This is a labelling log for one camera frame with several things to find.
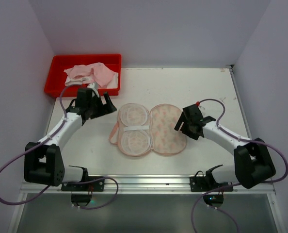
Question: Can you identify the white pink bra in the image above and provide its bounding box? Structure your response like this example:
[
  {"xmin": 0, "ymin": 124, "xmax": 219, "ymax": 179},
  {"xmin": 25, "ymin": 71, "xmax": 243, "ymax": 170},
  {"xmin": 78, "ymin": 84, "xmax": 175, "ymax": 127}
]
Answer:
[{"xmin": 64, "ymin": 73, "xmax": 118, "ymax": 89}]

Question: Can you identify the pink underwear garment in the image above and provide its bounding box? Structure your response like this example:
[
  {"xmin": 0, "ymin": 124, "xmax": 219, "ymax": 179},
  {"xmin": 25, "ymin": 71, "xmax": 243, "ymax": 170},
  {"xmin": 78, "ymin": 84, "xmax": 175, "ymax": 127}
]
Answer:
[{"xmin": 64, "ymin": 63, "xmax": 116, "ymax": 79}]

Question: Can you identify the floral mesh laundry bag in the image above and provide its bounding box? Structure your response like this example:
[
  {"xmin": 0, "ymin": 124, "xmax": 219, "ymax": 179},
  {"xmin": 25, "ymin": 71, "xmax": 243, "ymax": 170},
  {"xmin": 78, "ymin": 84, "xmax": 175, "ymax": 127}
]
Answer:
[{"xmin": 109, "ymin": 103, "xmax": 187, "ymax": 157}]

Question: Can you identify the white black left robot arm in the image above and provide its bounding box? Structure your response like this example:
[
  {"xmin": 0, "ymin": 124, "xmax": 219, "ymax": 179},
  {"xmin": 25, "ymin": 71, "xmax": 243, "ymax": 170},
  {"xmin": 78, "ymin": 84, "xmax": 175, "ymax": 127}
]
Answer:
[{"xmin": 24, "ymin": 87, "xmax": 117, "ymax": 186}]

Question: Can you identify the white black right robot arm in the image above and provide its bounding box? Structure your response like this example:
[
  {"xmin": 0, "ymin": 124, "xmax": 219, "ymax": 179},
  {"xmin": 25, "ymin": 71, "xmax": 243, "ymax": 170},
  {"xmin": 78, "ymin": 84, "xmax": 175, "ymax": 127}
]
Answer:
[{"xmin": 174, "ymin": 104, "xmax": 276, "ymax": 192}]

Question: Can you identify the red plastic tray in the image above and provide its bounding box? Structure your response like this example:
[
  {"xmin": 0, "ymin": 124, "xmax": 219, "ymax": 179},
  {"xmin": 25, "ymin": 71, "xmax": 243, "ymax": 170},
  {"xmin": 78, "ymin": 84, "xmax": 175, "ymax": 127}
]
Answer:
[{"xmin": 44, "ymin": 54, "xmax": 122, "ymax": 99}]

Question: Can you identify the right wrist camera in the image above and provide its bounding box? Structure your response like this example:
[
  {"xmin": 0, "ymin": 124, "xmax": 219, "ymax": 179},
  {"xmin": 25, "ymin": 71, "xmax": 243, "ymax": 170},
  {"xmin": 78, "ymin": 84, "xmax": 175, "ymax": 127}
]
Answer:
[{"xmin": 195, "ymin": 101, "xmax": 205, "ymax": 115}]

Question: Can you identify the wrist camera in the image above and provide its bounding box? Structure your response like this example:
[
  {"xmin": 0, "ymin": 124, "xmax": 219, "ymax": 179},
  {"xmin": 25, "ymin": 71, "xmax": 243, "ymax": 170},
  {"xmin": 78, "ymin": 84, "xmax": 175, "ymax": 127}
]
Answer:
[
  {"xmin": 87, "ymin": 82, "xmax": 100, "ymax": 99},
  {"xmin": 195, "ymin": 101, "xmax": 205, "ymax": 115}
]

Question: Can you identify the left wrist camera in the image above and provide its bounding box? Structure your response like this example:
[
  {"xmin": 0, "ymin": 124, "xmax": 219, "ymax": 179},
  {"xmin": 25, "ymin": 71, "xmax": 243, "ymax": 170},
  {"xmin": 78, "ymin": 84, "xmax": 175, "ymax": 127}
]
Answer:
[{"xmin": 87, "ymin": 82, "xmax": 100, "ymax": 99}]

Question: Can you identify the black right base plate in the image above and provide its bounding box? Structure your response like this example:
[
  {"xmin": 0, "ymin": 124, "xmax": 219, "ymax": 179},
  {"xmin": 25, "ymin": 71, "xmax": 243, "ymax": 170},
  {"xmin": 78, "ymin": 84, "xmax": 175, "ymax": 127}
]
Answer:
[{"xmin": 189, "ymin": 169, "xmax": 233, "ymax": 192}]

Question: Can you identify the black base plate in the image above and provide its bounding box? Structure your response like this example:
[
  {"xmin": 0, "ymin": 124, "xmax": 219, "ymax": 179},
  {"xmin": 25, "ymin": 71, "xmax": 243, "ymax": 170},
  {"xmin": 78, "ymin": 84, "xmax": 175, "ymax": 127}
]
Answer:
[
  {"xmin": 61, "ymin": 176, "xmax": 105, "ymax": 192},
  {"xmin": 189, "ymin": 169, "xmax": 233, "ymax": 192}
]

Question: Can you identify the aluminium right side rail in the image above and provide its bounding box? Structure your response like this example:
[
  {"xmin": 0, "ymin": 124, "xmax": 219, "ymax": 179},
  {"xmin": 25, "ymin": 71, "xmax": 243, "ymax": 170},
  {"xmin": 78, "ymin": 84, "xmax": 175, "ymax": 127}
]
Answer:
[{"xmin": 227, "ymin": 64, "xmax": 272, "ymax": 174}]

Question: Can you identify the aluminium mounting rail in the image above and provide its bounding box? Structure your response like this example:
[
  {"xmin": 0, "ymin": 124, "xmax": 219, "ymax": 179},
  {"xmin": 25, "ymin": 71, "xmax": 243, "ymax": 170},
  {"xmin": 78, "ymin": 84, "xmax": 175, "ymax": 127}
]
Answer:
[{"xmin": 19, "ymin": 175, "xmax": 275, "ymax": 195}]

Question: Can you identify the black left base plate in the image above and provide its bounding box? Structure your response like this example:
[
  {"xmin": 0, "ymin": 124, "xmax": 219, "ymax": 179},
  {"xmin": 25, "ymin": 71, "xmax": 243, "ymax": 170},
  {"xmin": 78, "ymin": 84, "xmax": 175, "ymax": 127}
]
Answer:
[{"xmin": 61, "ymin": 176, "xmax": 105, "ymax": 192}]

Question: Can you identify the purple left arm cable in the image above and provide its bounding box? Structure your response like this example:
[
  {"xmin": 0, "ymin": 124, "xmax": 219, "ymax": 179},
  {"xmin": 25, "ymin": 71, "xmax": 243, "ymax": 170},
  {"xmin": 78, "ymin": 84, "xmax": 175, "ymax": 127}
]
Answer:
[{"xmin": 0, "ymin": 83, "xmax": 120, "ymax": 210}]

